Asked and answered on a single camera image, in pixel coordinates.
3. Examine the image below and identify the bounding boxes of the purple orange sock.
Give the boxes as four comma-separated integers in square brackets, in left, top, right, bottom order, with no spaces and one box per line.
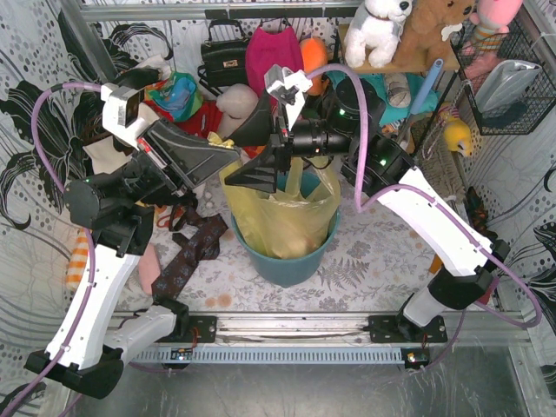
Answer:
[428,255,443,275]

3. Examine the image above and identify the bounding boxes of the blue lint roller mop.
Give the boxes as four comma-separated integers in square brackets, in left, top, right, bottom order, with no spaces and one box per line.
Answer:
[397,58,444,150]

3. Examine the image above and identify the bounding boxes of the black wire basket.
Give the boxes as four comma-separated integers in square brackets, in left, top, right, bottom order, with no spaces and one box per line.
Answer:
[452,20,555,136]

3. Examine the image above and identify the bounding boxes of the black metal shelf rack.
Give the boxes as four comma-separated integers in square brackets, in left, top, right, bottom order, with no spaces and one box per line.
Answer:
[339,24,460,127]

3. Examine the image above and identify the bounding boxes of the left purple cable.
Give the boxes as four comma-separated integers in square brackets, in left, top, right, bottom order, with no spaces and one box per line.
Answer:
[0,82,108,417]

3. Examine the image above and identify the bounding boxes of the orange white checkered towel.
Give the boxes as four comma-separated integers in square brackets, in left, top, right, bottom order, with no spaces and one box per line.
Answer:
[65,229,89,291]

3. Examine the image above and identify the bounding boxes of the purple cable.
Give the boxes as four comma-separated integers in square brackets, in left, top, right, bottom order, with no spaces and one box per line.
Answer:
[0,82,108,417]
[303,63,544,329]

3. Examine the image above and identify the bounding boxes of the colorful rainbow cloth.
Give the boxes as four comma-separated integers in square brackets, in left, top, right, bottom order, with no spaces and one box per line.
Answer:
[145,72,203,122]

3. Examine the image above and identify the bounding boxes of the dark floral necktie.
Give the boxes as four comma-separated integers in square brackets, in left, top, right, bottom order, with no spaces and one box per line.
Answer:
[151,208,228,301]

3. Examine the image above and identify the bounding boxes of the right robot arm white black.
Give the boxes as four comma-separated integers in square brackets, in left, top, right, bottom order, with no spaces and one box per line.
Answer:
[225,77,509,341]

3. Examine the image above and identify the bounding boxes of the black round hat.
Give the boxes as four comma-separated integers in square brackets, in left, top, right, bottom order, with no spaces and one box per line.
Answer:
[112,68,161,90]

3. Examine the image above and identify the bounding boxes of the brown teddy bear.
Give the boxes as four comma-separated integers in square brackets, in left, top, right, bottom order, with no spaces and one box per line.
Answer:
[393,0,475,67]

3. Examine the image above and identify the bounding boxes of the magenta knitted bag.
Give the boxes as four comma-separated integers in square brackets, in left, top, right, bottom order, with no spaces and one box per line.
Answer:
[245,26,303,97]

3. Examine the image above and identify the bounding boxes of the aluminium rail base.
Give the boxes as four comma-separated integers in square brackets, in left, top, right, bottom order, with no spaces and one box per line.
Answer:
[131,312,448,372]

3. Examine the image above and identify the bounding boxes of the yellow translucent trash bag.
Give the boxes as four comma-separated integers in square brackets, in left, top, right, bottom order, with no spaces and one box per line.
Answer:
[222,156,341,259]

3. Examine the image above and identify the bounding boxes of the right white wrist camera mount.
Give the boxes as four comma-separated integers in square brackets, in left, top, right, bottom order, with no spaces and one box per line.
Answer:
[264,64,313,130]

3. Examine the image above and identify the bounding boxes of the silver foil pouch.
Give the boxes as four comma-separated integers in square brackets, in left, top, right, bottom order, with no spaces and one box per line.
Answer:
[474,60,542,113]

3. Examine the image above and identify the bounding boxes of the cream canvas tote bag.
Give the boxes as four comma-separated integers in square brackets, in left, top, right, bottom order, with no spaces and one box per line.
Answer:
[83,136,131,175]

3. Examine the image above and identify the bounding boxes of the yellow plush duck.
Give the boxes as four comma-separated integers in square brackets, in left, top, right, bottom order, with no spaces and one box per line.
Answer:
[437,102,472,157]

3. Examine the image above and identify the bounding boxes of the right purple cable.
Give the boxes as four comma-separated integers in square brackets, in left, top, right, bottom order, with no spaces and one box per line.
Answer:
[303,63,544,329]

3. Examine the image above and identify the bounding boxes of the orange plush toy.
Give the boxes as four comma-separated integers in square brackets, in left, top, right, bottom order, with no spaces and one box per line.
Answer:
[300,37,328,96]

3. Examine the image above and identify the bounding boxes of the white plush dog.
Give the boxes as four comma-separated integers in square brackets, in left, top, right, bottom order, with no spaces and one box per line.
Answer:
[344,0,413,69]

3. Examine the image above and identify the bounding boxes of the black leather handbag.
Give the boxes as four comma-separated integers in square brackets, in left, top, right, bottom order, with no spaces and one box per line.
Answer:
[198,19,249,89]

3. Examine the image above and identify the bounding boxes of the teal plastic trash bin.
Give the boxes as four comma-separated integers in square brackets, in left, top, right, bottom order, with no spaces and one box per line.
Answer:
[232,175,340,288]

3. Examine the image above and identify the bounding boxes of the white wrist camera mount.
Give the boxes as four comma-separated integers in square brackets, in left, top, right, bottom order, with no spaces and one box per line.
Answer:
[264,64,313,130]
[101,83,160,149]

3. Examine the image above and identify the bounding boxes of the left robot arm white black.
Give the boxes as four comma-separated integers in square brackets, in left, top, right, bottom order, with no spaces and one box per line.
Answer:
[25,119,240,399]

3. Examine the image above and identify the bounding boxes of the white plush bear red clothes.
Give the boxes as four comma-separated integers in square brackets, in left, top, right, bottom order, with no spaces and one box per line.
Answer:
[175,83,259,139]

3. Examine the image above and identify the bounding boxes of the pink plush toy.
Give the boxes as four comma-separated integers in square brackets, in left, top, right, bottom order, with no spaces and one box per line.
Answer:
[464,0,523,53]

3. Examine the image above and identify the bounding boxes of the pink fuzzy cloth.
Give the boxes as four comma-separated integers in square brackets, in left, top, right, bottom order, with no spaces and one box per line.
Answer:
[137,243,161,295]

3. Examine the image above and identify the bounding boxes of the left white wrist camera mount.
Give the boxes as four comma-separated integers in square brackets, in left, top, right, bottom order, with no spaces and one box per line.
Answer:
[101,83,160,149]

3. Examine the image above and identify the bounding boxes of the teal folded cloth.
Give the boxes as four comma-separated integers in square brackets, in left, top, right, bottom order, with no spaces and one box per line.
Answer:
[325,69,440,127]

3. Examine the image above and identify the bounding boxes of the grey patterned rolled cloth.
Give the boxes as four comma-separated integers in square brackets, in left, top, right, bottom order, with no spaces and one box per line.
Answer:
[384,73,412,109]

